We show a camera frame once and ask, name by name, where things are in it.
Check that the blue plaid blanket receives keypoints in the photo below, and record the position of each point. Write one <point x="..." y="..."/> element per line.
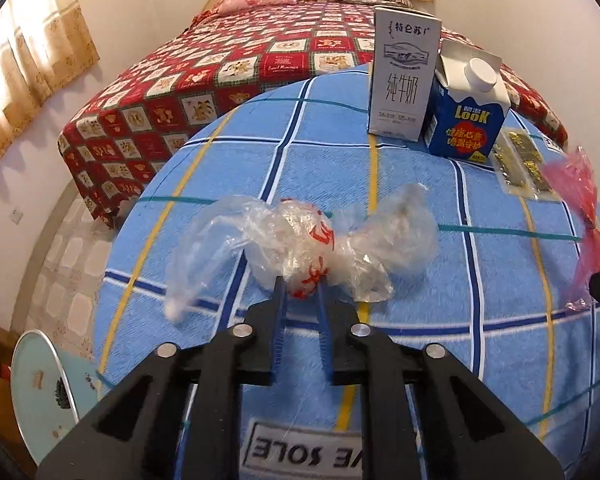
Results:
<point x="480" y="285"/>

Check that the pink pillow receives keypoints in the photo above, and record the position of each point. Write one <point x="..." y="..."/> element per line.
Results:
<point x="260" y="0"/>

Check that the white wall socket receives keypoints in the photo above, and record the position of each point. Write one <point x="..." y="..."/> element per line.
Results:
<point x="16" y="216"/>

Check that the clear plastic bag red print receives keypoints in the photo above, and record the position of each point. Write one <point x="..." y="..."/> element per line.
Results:
<point x="300" y="230"/>

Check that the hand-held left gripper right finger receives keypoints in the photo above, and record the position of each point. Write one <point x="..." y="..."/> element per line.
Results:
<point x="324" y="330"/>

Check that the blue milk carton white cap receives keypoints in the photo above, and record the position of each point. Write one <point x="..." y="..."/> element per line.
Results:
<point x="460" y="125"/>

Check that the light blue trash bin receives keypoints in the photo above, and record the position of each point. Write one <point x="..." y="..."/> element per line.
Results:
<point x="35" y="390"/>

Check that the gold black sachet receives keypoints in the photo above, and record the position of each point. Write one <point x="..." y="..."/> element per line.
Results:
<point x="507" y="165"/>
<point x="540" y="170"/>

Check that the pink translucent plastic bag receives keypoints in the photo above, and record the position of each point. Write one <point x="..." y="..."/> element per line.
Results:
<point x="585" y="195"/>

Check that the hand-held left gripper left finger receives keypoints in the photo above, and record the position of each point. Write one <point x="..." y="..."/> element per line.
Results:
<point x="278" y="320"/>

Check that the bed with red patterned cover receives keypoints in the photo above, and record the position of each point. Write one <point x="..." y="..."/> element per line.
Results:
<point x="180" y="85"/>

